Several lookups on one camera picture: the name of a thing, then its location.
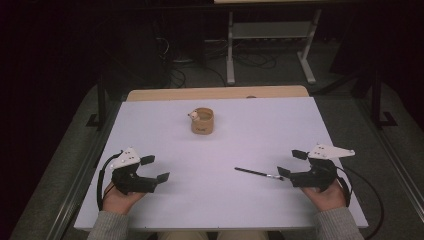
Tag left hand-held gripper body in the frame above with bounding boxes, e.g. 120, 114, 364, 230
109, 147, 158, 196

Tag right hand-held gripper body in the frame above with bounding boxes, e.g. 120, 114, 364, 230
289, 143, 356, 193

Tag black paintbrush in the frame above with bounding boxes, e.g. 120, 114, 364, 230
233, 166, 285, 181

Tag wooden pen holder cup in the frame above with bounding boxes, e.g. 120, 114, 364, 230
187, 106, 215, 136

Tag person's right hand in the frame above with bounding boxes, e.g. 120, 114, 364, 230
301, 181, 348, 213

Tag person's left hand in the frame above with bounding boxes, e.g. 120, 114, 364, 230
102, 182, 146, 215

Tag black metal stand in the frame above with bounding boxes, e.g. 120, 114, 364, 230
369, 68, 399, 130
85, 78, 108, 132

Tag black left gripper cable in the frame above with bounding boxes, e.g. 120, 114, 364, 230
96, 150, 124, 212

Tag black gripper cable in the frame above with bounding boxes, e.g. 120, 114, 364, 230
335, 164, 385, 240
96, 150, 124, 212

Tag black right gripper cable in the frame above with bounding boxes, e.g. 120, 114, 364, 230
335, 164, 385, 240

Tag black floor cables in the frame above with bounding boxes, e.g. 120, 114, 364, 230
232, 49, 278, 70

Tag white metal table frame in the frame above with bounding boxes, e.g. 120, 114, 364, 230
225, 9, 323, 86

